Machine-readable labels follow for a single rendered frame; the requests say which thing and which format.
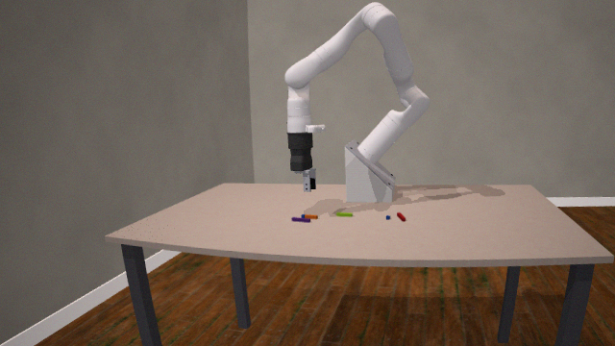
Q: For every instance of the purple rod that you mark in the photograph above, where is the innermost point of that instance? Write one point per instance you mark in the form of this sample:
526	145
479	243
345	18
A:
300	219

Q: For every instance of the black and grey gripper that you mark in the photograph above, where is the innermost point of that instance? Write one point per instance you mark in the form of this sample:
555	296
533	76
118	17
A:
299	132

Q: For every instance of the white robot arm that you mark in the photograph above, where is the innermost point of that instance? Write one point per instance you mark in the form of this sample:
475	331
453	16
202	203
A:
384	25

